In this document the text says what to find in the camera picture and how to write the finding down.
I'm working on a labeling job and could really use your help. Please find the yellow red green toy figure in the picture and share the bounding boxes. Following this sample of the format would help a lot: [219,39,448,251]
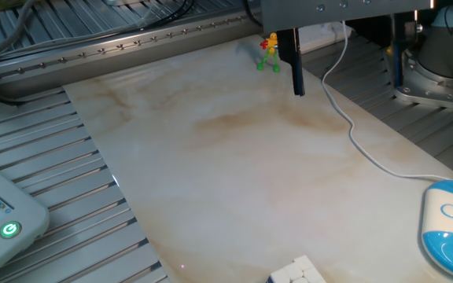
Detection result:
[256,32,281,73]

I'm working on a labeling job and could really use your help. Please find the aluminium rail with bolts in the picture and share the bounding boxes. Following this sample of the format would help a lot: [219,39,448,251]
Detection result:
[0,7,265,99]

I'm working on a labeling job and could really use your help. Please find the white power strip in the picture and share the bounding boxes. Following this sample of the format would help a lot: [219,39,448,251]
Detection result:
[299,21,353,54]

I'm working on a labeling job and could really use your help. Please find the silver Schunk gripper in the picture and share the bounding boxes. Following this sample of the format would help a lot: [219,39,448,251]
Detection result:
[260,0,434,97]

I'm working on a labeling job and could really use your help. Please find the marble pattern board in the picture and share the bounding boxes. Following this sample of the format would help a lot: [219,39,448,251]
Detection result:
[63,34,453,283]

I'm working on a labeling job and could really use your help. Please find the white lamp power cable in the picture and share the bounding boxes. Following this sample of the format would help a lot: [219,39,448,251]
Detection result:
[320,21,453,182]

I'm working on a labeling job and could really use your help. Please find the white blue Rubik's cube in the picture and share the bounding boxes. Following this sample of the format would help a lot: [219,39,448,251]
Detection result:
[265,254,327,283]

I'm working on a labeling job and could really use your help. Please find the blue white desk lamp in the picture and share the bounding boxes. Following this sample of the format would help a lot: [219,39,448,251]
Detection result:
[420,179,453,283]

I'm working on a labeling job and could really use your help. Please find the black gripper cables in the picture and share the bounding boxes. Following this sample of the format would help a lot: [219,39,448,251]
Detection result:
[241,0,265,28]

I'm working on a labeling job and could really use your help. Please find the grey hose cable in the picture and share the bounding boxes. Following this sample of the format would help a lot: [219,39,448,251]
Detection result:
[0,0,39,66]

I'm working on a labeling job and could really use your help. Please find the silver robot mounting plate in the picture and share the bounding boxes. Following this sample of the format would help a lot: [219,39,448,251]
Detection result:
[383,49,453,113]

